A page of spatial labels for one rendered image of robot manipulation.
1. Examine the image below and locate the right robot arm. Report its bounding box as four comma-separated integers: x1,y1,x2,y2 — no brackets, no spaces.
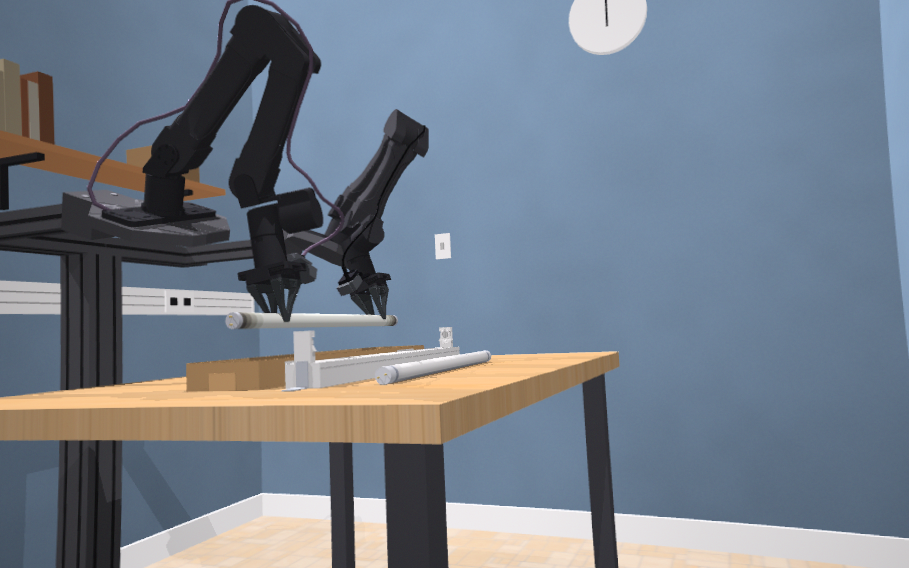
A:
101,5,323,242

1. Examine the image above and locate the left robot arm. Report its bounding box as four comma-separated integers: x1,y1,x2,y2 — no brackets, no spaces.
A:
305,109,429,263

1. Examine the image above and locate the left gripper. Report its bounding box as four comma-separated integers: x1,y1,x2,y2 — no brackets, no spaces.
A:
347,256,391,319

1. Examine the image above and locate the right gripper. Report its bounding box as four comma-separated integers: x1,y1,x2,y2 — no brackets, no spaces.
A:
238,234,312,322

